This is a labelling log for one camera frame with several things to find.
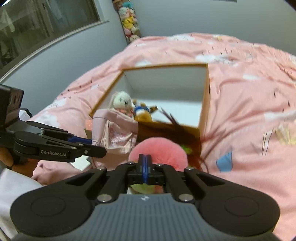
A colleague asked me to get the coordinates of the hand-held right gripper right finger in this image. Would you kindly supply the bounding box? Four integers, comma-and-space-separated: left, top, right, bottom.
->
145, 153, 226, 204

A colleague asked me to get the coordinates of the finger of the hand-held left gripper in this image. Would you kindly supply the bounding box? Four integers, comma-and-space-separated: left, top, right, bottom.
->
26, 120, 93, 144
45, 136, 107, 160

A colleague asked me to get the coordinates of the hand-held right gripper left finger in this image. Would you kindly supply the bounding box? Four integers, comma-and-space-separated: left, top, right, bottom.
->
65, 153, 145, 204

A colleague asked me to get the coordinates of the pink fluffy pompom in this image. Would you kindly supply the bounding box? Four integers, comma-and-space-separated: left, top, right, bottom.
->
128, 137, 189, 172

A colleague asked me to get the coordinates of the pink pouch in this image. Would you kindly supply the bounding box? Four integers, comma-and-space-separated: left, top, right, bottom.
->
91, 108, 139, 169

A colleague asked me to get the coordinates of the red feather toy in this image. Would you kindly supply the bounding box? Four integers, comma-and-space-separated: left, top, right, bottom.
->
138, 108, 230, 173

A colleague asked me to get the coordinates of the orange cardboard box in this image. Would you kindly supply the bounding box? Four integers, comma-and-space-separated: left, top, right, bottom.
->
89, 62, 212, 149

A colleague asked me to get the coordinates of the person's left hand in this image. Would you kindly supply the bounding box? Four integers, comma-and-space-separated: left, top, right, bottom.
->
0, 148, 38, 178

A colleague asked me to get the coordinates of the white crocheted bunny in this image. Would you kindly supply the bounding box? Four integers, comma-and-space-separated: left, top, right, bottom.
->
110, 91, 134, 112

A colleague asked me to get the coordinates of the duck plush toy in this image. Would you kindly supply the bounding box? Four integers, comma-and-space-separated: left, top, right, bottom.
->
132, 99, 159, 122

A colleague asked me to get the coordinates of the window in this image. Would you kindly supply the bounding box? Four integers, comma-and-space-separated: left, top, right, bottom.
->
0, 0, 110, 82

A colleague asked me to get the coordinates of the pink printed blanket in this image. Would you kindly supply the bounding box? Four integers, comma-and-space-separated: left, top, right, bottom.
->
30, 32, 296, 241

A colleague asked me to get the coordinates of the clear tube of plush toys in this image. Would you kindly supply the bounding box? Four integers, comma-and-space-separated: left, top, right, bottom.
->
112, 0, 142, 45

